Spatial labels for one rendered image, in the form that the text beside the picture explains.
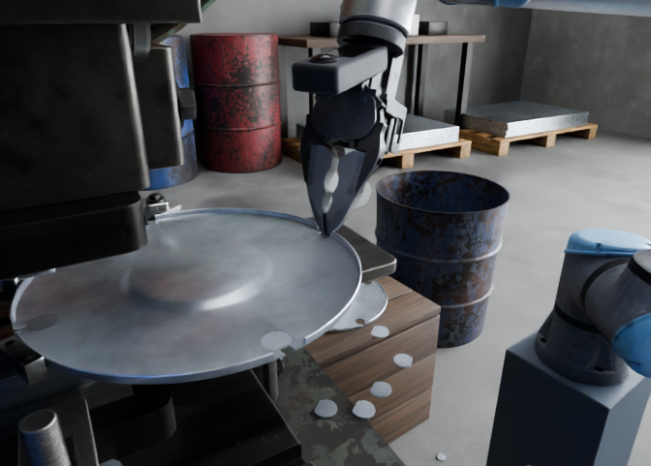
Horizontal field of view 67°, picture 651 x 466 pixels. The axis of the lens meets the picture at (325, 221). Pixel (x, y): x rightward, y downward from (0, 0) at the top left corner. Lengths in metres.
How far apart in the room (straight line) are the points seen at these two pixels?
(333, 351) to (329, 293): 0.65
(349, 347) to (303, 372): 0.53
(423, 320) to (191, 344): 0.89
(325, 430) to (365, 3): 0.41
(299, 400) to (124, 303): 0.20
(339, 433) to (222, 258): 0.19
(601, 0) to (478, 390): 1.11
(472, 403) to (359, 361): 0.49
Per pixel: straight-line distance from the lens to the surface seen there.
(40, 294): 0.47
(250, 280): 0.42
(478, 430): 1.44
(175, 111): 0.36
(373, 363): 1.14
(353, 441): 0.48
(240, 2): 3.96
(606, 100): 5.37
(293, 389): 0.53
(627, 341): 0.74
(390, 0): 0.53
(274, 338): 0.36
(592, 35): 5.46
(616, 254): 0.83
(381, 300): 1.22
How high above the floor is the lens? 0.99
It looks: 23 degrees down
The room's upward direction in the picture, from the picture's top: straight up
